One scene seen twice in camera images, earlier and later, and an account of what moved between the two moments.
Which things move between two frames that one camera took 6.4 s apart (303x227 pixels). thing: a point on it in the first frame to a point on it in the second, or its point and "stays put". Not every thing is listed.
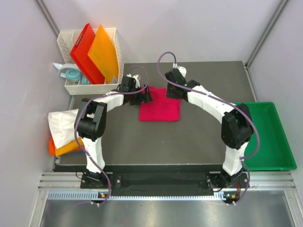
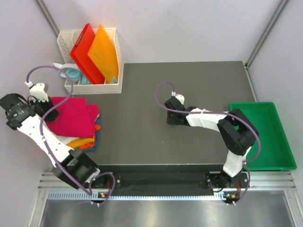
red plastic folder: x=79 y=53 stays put
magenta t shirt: x=163 y=108 to x=75 y=118
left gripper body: x=137 y=98 to x=40 y=107
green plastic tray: x=269 y=148 stays put
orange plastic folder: x=103 y=53 stays put
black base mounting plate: x=164 y=178 stays put
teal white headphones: x=72 y=72 stays put
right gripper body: x=170 y=93 to x=171 y=118
